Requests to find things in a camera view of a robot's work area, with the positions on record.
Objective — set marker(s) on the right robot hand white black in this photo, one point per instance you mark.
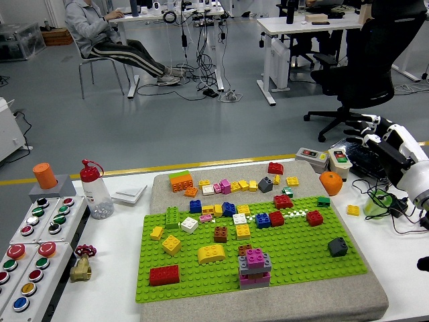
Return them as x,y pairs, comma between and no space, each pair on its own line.
395,157

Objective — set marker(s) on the grey long brick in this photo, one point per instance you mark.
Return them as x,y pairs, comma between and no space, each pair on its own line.
243,265

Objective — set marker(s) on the grey base brick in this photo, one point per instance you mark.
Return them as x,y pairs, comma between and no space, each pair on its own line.
254,286

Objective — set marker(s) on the magenta long brick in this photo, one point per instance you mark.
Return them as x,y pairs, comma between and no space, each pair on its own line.
244,281

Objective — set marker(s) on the large orange brick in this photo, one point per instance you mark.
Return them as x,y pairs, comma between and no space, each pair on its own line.
181,184

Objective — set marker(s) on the lime green long brick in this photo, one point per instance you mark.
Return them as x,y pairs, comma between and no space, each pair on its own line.
172,219

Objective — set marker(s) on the yellow toy brick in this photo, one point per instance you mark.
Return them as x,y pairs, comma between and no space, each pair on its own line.
353,210
204,184
243,232
243,185
218,210
157,233
292,181
207,210
235,187
253,186
243,210

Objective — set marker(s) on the blue toy brick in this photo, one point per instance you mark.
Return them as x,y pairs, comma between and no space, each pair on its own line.
195,207
229,209
263,221

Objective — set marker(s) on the green baseplate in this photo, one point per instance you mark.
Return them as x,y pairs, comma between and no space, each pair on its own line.
152,253

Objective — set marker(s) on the black power adapter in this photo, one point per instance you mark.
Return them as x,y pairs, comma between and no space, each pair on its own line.
399,206

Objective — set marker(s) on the orange fruit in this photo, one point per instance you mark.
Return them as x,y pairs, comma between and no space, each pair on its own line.
331,184

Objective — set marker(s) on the black plug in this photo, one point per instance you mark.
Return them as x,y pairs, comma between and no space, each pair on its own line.
425,223

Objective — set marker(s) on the dark green brick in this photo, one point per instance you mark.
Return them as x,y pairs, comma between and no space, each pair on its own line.
323,202

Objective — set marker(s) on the black office chair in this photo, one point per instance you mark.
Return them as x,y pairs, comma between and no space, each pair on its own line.
368,77

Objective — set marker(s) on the red square brick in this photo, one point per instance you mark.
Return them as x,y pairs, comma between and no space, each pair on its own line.
315,218
283,202
276,219

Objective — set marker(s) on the dark grey slope brick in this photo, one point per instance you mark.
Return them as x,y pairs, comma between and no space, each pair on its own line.
337,248

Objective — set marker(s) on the green and white brick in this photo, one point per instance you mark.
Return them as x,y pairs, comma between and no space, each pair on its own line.
287,192

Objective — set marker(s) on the tiny white pieces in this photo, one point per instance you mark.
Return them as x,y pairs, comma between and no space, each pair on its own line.
295,213

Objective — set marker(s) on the red curved brick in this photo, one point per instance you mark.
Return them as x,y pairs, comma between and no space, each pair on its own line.
275,168

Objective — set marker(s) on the narrow yellow brick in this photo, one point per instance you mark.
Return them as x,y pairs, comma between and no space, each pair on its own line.
276,180

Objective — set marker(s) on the white computer tower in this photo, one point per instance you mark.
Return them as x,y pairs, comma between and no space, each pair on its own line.
279,67

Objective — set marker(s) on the black phone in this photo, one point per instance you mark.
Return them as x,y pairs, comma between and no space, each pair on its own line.
321,23

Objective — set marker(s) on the wooden box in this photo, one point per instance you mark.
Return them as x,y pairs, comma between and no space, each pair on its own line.
315,17

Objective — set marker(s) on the magenta square brick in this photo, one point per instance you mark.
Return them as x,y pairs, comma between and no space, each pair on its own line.
254,258

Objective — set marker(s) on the white floor power strip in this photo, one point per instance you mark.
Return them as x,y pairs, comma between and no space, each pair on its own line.
230,96

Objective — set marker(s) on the brown square brick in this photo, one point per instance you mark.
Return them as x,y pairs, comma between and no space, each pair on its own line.
221,234
243,250

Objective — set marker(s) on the black bottle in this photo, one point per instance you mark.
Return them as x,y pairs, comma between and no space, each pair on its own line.
291,13

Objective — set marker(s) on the small pink brick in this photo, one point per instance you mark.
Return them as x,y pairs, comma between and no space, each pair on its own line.
217,188

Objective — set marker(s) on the black floor power strip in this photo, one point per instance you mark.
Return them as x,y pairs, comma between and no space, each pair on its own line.
210,93

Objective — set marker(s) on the pink flat brick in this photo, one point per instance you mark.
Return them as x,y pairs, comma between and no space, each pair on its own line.
206,218

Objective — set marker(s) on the small orange brick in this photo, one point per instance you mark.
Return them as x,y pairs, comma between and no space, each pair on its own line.
191,192

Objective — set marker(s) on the yellow curved brick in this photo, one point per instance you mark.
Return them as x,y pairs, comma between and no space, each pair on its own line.
211,254

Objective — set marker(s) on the grey-brown mat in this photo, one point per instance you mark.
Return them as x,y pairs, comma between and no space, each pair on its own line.
234,308

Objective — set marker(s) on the large yellow square brick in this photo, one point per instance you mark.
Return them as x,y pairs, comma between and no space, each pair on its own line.
171,245

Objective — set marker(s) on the red long brick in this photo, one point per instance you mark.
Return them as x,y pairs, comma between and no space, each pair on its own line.
164,275

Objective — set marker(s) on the white square panel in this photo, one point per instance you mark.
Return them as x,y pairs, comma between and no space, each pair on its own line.
129,194

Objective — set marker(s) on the blue bottle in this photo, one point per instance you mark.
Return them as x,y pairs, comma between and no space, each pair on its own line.
134,8

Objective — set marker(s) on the squeeze bottle red cap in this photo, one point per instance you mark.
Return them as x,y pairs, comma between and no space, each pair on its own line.
95,191

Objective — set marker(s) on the grey block base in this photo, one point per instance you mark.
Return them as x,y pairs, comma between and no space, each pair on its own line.
63,191

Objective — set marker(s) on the seated person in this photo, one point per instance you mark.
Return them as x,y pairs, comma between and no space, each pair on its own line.
87,30

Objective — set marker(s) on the grey four-button box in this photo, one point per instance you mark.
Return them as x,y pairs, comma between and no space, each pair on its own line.
33,221
67,218

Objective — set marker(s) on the brass valve red handwheel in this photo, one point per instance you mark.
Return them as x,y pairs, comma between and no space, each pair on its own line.
80,270

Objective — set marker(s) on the orange cylinder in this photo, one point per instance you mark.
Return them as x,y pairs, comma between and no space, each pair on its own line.
45,176

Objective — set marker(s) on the wooden pallet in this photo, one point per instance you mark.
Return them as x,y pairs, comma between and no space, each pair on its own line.
58,37

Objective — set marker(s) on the grey emergency-stop button box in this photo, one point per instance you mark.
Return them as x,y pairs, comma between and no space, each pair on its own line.
20,265
50,268

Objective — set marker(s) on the white cabinet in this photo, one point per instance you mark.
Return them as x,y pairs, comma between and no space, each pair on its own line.
10,134

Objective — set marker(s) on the clear plastic crate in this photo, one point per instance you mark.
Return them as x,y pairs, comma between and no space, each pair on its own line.
20,43

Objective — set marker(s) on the white switch box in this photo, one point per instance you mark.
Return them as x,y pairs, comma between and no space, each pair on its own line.
340,167

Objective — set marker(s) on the grey switch box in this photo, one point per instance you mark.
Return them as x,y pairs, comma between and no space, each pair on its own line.
310,161

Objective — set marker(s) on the metal frame chair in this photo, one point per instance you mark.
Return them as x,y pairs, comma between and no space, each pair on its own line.
97,60

